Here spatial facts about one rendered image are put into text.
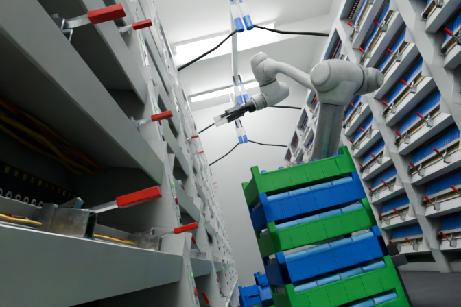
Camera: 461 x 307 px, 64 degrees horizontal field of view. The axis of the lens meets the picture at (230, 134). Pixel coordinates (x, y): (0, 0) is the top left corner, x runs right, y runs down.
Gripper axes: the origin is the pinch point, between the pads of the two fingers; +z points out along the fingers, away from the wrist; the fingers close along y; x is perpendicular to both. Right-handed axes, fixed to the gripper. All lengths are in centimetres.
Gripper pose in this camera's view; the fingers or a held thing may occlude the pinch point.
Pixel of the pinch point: (219, 120)
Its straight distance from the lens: 199.1
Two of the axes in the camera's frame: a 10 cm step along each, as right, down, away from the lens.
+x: -4.5, -8.4, 3.1
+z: -8.9, 4.3, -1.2
